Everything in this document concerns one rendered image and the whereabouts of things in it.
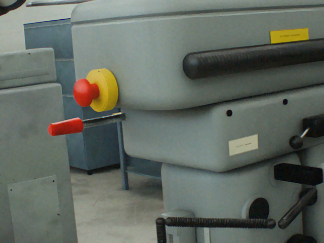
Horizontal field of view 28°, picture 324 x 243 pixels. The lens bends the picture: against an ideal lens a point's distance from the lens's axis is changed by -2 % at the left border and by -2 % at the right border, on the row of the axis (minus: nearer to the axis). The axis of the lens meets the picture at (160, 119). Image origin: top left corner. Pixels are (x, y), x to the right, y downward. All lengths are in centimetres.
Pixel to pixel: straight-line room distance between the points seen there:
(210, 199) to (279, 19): 29
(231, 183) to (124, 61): 25
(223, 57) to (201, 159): 17
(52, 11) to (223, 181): 919
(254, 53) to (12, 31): 1003
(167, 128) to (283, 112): 18
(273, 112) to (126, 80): 23
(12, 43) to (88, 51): 988
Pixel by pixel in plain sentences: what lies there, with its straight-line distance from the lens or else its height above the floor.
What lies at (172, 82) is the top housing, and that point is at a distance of 87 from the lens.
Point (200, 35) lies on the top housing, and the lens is 89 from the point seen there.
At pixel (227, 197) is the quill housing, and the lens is 101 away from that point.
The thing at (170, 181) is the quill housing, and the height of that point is 159.
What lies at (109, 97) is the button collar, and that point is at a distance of 92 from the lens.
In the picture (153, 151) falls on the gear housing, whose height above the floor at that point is 165.
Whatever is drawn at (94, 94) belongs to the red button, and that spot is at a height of 176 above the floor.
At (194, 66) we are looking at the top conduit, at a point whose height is 179.
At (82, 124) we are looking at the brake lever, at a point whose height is 170.
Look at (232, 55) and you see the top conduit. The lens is 88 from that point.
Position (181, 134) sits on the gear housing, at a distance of 98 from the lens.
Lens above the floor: 185
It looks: 8 degrees down
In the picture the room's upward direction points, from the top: 5 degrees counter-clockwise
